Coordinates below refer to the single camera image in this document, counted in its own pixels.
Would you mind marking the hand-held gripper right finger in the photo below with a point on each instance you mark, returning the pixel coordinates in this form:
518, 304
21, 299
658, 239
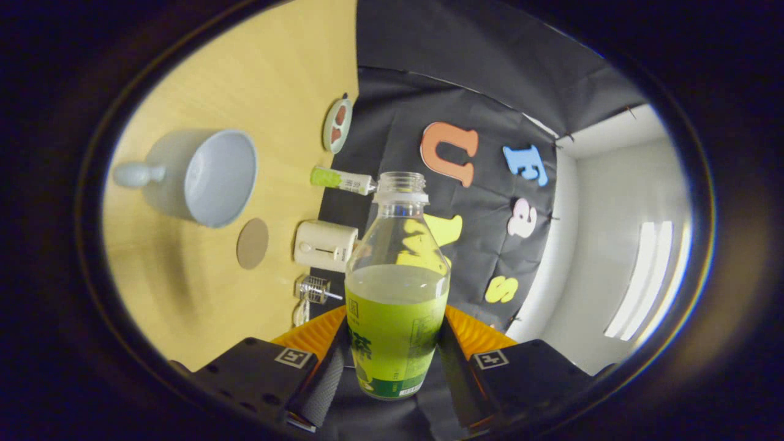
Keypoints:
459, 380

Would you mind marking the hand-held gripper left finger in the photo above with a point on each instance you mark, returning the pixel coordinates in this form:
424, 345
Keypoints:
324, 386

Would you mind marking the clear juice bottle green label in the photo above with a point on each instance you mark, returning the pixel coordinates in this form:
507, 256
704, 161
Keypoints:
398, 343

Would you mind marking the round brown coaster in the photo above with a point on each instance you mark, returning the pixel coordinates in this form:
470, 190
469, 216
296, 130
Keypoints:
253, 244

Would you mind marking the slim white and green bottle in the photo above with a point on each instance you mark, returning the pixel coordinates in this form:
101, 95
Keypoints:
340, 180

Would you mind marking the white divided dish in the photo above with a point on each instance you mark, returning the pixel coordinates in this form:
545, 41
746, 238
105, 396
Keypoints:
301, 313

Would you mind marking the white toaster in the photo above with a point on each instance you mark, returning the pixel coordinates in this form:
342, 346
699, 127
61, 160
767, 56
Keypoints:
324, 246

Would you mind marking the wooden table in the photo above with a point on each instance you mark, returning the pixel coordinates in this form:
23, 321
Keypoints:
184, 275

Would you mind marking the ceiling light panel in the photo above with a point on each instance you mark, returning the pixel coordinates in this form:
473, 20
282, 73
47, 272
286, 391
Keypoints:
649, 278

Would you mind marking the brown food piece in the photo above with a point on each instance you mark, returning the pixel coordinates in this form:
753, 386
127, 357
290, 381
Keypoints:
336, 133
341, 115

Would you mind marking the pale green plate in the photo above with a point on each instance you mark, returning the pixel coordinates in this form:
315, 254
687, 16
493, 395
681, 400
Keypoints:
328, 131

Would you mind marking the black backdrop cloth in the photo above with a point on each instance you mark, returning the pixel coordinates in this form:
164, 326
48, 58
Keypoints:
398, 104

